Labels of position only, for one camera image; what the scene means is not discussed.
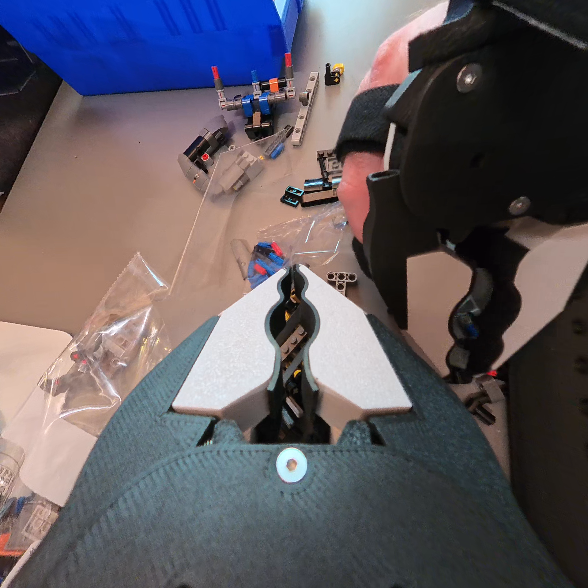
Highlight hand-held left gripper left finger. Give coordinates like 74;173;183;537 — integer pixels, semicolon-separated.
171;266;297;444

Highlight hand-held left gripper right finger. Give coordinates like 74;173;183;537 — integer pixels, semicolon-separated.
294;266;413;444

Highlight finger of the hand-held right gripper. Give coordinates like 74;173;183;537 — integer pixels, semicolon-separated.
447;269;493;385
464;221;588;374

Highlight grey black lego axle connector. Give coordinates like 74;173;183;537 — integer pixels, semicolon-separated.
464;378;507;424

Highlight grey lego wedge blue pin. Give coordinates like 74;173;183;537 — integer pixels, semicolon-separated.
456;294;481;340

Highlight black lego chassis assembly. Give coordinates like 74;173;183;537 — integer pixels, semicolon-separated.
271;276;322;444

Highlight black lego assembly shiny bar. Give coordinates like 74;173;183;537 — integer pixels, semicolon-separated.
301;149;344;208

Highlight grey T-shaped lego beam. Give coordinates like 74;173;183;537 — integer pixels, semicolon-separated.
326;271;360;294

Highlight grey curved lego panel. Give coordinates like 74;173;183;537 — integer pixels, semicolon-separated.
231;239;252;281

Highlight crumpled bag of lego pins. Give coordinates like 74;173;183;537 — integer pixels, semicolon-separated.
232;202;352;295

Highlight clear bag grey lego pieces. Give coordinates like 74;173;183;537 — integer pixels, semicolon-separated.
39;252;172;437

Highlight long light grey lego beam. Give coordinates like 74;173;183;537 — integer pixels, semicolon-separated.
292;71;321;147

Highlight grey lego block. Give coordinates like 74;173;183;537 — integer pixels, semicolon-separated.
219;151;265;194

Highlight curved grey black lego assembly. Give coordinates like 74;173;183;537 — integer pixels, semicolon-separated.
177;115;229;190

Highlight blue grey axle lego assembly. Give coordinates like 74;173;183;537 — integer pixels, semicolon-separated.
211;53;298;141

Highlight clear bag mixed lego pieces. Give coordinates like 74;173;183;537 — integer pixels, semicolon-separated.
0;436;62;570

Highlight person's right hand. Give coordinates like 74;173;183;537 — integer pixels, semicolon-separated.
337;9;456;242

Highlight flat clear plastic bag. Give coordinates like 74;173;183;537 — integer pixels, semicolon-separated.
170;125;296;291

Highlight white rounded board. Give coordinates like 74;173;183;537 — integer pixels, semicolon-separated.
0;321;75;414

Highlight blue plastic bin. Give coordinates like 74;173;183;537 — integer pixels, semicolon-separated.
0;0;305;96

